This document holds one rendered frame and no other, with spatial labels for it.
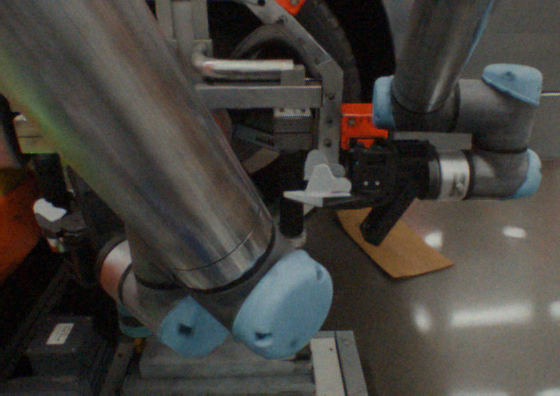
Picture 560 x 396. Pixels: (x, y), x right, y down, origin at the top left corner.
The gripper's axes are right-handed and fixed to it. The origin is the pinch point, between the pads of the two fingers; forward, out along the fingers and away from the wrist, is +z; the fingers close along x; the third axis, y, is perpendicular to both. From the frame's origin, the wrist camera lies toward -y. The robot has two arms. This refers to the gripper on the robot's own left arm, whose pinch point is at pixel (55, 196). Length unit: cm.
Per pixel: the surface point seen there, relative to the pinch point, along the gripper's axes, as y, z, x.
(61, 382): 42.5, 10.4, -4.0
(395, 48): -16, -17, 61
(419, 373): 83, -26, 82
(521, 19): -21, -34, 78
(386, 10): -22, -16, 59
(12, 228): 21.9, 38.6, 1.6
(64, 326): 40.0, 22.1, 2.2
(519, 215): 83, -15, 209
